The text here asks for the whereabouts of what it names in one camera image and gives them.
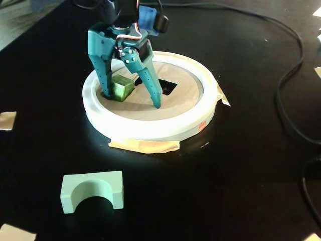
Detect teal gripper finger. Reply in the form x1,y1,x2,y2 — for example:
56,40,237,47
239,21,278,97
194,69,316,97
122,48,163,109
88,53,113,99

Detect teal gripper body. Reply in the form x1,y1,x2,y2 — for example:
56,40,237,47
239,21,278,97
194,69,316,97
87,24,153,62

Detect green square wooden block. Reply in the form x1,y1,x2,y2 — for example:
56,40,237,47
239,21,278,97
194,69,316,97
110,74,135,102

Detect pale green arch block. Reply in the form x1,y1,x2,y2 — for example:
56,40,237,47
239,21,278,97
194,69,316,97
61,170,125,214

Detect brown cardboard lid with holes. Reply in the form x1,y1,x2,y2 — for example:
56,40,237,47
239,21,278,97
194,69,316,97
96,61,203,121

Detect red and white servo wires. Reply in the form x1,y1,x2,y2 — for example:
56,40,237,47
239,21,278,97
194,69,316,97
114,22,143,51

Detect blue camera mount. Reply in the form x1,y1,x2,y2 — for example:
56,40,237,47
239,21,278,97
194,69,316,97
138,5,161,36

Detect white round sorter ring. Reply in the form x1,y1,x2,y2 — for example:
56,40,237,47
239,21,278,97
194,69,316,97
82,51,218,141

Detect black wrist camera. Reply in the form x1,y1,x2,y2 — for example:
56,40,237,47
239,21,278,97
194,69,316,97
154,14,170,34

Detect long black cable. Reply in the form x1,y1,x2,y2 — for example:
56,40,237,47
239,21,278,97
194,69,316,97
160,1,321,145

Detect black cable loop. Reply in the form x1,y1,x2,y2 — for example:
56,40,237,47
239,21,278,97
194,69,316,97
299,155,321,228

